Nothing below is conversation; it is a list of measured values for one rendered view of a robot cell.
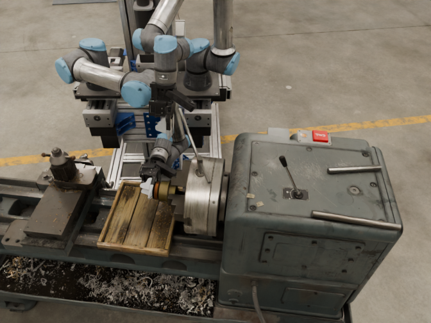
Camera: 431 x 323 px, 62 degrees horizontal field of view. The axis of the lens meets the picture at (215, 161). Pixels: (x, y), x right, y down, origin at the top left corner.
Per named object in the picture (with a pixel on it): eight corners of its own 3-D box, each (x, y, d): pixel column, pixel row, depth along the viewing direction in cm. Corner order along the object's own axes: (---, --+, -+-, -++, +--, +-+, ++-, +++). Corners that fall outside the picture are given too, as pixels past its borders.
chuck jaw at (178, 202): (196, 195, 143) (192, 216, 134) (196, 204, 146) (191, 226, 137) (169, 192, 144) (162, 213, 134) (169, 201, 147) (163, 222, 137)
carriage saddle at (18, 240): (106, 173, 182) (103, 166, 178) (69, 256, 150) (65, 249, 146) (48, 168, 184) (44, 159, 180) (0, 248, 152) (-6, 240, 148)
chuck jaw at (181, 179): (199, 186, 149) (201, 157, 148) (197, 188, 144) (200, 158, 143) (172, 182, 150) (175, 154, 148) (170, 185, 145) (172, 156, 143)
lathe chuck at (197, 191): (216, 186, 169) (217, 141, 144) (207, 248, 150) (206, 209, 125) (197, 184, 169) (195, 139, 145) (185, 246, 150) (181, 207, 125)
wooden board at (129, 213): (183, 191, 176) (183, 186, 173) (168, 257, 151) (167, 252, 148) (123, 184, 178) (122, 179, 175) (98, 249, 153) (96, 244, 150)
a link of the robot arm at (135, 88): (80, 68, 177) (168, 96, 154) (56, 82, 168) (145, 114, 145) (72, 45, 169) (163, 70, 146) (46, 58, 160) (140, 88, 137)
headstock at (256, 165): (352, 197, 176) (380, 138, 148) (369, 291, 143) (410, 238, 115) (230, 184, 180) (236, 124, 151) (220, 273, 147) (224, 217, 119)
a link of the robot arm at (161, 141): (174, 145, 174) (172, 131, 168) (169, 161, 166) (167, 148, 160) (158, 143, 174) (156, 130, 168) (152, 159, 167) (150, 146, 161)
